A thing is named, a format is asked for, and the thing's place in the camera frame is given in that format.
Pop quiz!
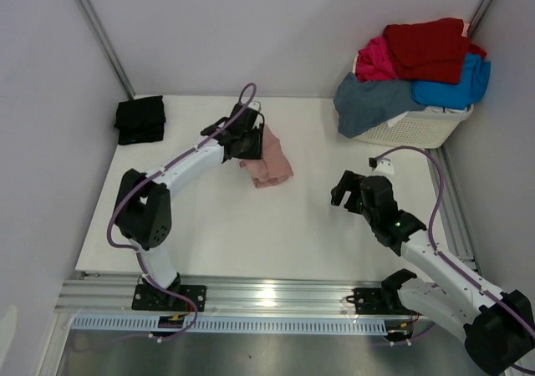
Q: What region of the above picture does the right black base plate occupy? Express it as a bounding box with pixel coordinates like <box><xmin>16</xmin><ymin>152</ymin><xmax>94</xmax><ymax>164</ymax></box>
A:
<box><xmin>344</xmin><ymin>287</ymin><xmax>412</xmax><ymax>316</ymax></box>

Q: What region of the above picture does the white laundry basket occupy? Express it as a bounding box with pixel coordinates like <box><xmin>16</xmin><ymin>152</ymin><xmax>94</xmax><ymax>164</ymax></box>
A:
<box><xmin>355</xmin><ymin>104</ymin><xmax>475</xmax><ymax>149</ymax></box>

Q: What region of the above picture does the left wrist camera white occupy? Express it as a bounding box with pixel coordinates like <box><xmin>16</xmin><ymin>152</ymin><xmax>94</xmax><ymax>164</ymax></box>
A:
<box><xmin>248</xmin><ymin>101</ymin><xmax>262</xmax><ymax>111</ymax></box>

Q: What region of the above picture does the pink t shirt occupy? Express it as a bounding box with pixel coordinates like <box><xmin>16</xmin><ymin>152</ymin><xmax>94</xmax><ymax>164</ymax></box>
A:
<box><xmin>239</xmin><ymin>125</ymin><xmax>293</xmax><ymax>189</ymax></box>

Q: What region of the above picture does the dark red t shirt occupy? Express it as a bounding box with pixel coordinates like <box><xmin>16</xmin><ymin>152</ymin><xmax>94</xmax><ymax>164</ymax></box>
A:
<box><xmin>382</xmin><ymin>18</ymin><xmax>487</xmax><ymax>84</ymax></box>

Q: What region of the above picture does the grey blue t shirt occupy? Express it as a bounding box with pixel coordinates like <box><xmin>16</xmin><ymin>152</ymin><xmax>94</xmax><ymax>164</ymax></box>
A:
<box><xmin>333</xmin><ymin>73</ymin><xmax>426</xmax><ymax>138</ymax></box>

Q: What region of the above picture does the magenta t shirt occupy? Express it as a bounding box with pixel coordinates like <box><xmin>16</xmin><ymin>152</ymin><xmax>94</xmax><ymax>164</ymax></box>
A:
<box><xmin>354</xmin><ymin>37</ymin><xmax>400</xmax><ymax>82</ymax></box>

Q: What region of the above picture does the bright blue t shirt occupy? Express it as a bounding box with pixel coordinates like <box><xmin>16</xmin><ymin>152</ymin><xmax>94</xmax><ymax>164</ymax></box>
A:
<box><xmin>410</xmin><ymin>52</ymin><xmax>492</xmax><ymax>110</ymax></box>

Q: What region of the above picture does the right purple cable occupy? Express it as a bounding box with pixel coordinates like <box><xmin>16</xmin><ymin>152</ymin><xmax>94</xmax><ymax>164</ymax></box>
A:
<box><xmin>368</xmin><ymin>145</ymin><xmax>535</xmax><ymax>373</ymax></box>

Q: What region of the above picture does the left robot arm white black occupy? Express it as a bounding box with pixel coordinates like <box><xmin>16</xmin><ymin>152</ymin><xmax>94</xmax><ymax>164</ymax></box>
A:
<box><xmin>107</xmin><ymin>101</ymin><xmax>265</xmax><ymax>310</ymax></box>

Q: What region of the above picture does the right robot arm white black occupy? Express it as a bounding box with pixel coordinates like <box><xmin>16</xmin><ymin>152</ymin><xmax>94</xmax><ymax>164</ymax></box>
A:
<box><xmin>331</xmin><ymin>170</ymin><xmax>534</xmax><ymax>375</ymax></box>

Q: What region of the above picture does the purple cable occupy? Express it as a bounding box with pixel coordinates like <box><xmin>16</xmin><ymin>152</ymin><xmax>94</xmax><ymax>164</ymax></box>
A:
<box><xmin>368</xmin><ymin>145</ymin><xmax>535</xmax><ymax>373</ymax></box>
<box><xmin>106</xmin><ymin>82</ymin><xmax>257</xmax><ymax>343</ymax></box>

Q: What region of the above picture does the white slotted cable duct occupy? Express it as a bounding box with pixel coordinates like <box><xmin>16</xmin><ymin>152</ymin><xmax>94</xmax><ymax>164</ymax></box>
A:
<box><xmin>71</xmin><ymin>314</ymin><xmax>387</xmax><ymax>336</ymax></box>

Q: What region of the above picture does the folded black t shirt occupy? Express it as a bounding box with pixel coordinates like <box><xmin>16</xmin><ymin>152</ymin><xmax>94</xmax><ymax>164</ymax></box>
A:
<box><xmin>114</xmin><ymin>95</ymin><xmax>166</xmax><ymax>145</ymax></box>

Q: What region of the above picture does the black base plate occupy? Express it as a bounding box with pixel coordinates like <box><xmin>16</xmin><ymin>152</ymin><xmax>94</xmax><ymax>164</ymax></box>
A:
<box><xmin>131</xmin><ymin>283</ymin><xmax>207</xmax><ymax>312</ymax></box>
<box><xmin>344</xmin><ymin>287</ymin><xmax>412</xmax><ymax>316</ymax></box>

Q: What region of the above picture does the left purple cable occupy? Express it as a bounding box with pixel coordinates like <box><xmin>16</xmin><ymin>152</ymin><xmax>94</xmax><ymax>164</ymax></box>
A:
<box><xmin>106</xmin><ymin>82</ymin><xmax>257</xmax><ymax>343</ymax></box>

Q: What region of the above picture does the white t shirt in basket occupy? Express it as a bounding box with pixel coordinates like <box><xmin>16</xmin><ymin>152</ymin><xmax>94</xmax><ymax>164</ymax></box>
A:
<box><xmin>425</xmin><ymin>104</ymin><xmax>473</xmax><ymax>115</ymax></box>

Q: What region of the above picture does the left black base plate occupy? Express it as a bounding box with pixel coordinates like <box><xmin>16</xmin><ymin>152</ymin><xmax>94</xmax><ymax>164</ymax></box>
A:
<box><xmin>131</xmin><ymin>283</ymin><xmax>207</xmax><ymax>312</ymax></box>

